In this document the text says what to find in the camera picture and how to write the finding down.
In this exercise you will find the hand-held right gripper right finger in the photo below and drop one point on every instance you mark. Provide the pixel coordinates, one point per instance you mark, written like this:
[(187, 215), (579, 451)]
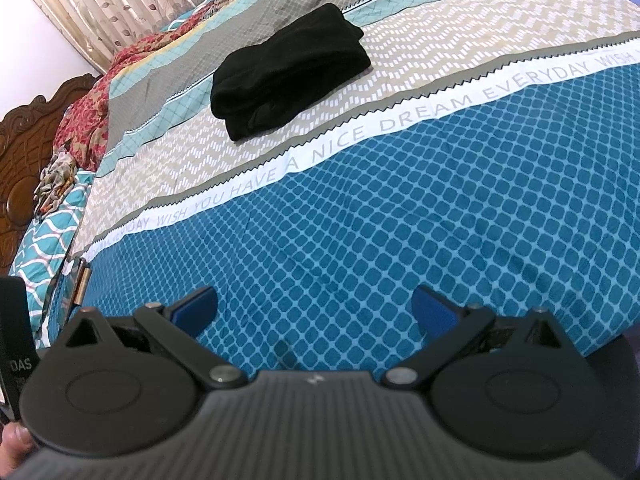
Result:
[(432, 310)]

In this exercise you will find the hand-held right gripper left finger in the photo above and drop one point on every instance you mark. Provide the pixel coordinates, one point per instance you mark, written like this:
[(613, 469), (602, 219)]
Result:
[(192, 310)]

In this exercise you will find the black pants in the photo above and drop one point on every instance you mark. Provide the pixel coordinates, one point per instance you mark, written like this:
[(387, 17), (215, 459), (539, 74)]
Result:
[(285, 75)]

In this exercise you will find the person's left hand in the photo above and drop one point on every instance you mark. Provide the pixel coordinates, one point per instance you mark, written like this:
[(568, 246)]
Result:
[(12, 442)]

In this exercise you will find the small brass metal object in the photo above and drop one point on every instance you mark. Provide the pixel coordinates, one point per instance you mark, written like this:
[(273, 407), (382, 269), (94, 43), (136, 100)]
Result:
[(82, 285)]

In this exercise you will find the teal and white patterned pillow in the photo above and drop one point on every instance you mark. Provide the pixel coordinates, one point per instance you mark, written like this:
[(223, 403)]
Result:
[(45, 240)]

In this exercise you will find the patterned teal and beige bedsheet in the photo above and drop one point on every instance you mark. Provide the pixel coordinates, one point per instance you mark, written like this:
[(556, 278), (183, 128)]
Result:
[(400, 185)]

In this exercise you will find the beige floral cloth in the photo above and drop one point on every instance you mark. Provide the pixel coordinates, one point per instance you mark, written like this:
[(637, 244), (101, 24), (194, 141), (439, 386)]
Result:
[(55, 185)]

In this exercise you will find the carved wooden headboard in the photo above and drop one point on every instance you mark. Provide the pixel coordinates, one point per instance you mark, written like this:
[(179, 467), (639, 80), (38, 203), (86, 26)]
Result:
[(20, 160)]

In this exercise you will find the red floral blanket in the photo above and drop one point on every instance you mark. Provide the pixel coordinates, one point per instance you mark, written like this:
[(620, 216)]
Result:
[(90, 110)]

